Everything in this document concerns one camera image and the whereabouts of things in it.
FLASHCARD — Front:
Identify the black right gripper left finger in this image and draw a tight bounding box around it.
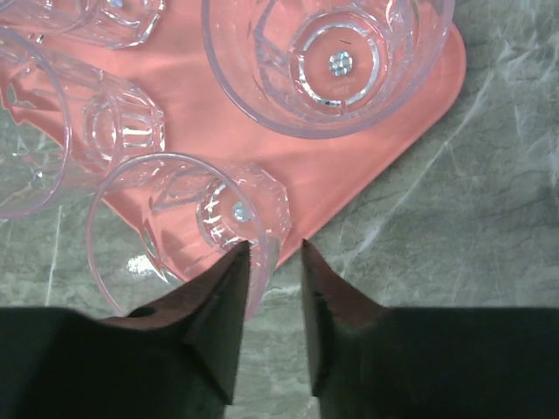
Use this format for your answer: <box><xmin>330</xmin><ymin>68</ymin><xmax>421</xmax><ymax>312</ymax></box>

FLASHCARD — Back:
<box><xmin>1</xmin><ymin>242</ymin><xmax>250</xmax><ymax>418</ymax></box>

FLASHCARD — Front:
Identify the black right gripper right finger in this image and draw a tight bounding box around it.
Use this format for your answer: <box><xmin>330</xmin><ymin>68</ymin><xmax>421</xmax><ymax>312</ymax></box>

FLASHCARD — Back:
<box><xmin>301</xmin><ymin>242</ymin><xmax>558</xmax><ymax>418</ymax></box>

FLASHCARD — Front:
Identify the pink plastic tray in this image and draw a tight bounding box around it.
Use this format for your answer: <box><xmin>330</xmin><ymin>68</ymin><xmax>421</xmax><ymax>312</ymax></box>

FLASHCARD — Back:
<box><xmin>0</xmin><ymin>21</ymin><xmax>467</xmax><ymax>280</ymax></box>

